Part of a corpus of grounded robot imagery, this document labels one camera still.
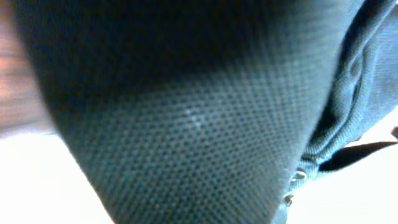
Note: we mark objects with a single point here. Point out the black polo shirt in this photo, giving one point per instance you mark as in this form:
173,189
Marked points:
211,111

